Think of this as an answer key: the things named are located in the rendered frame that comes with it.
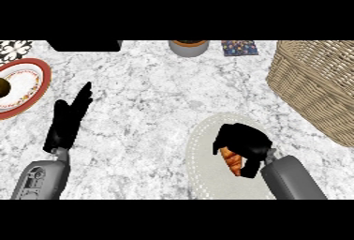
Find red-rimmed white plate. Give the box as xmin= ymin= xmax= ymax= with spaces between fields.
xmin=0 ymin=57 xmax=54 ymax=121

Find olive green round fruit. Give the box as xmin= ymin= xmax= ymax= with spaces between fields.
xmin=0 ymin=77 xmax=12 ymax=98

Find grey pot with orange rim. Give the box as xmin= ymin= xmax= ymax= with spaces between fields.
xmin=167 ymin=40 xmax=211 ymax=58

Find white oval placemat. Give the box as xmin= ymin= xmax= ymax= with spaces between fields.
xmin=186 ymin=112 xmax=278 ymax=201

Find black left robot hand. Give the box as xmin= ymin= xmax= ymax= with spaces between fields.
xmin=42 ymin=81 xmax=95 ymax=154

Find tan wicker basket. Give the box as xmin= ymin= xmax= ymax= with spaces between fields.
xmin=266 ymin=40 xmax=354 ymax=148

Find dark blue patterned box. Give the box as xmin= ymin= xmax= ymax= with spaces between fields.
xmin=220 ymin=40 xmax=260 ymax=57

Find golden brown croissant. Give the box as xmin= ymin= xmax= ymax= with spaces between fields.
xmin=219 ymin=145 xmax=245 ymax=177

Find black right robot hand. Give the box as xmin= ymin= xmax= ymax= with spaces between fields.
xmin=211 ymin=123 xmax=275 ymax=179

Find black appliance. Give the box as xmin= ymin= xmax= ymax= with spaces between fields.
xmin=46 ymin=40 xmax=124 ymax=53

